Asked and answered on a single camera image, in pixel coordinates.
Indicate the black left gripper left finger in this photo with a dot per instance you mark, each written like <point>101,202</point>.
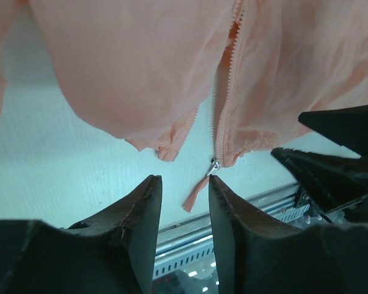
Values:
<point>112,251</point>

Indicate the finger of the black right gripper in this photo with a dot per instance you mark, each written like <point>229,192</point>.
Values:
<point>346,127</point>
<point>331,182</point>

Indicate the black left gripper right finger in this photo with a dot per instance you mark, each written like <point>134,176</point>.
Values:
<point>264,255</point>

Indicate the slotted grey cable duct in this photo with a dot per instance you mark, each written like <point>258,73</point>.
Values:
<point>180,257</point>

